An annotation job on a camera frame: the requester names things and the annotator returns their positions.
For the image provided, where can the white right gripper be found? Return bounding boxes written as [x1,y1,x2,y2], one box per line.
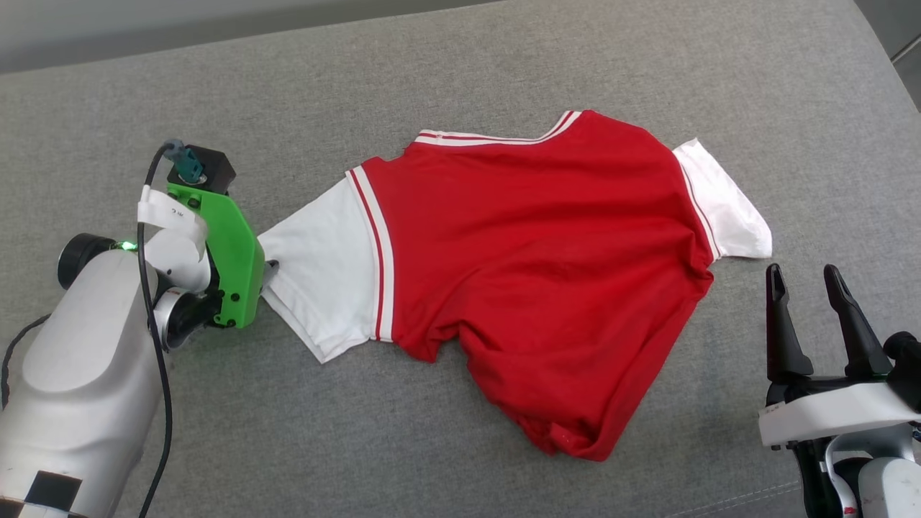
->
[757,263,921,452]

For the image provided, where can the red and white shirt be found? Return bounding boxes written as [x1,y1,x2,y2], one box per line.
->
[258,109,774,463]

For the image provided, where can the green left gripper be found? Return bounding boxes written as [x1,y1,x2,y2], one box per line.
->
[166,183,281,330]

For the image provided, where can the black cable with teal plug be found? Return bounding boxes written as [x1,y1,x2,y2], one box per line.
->
[135,139,209,518]

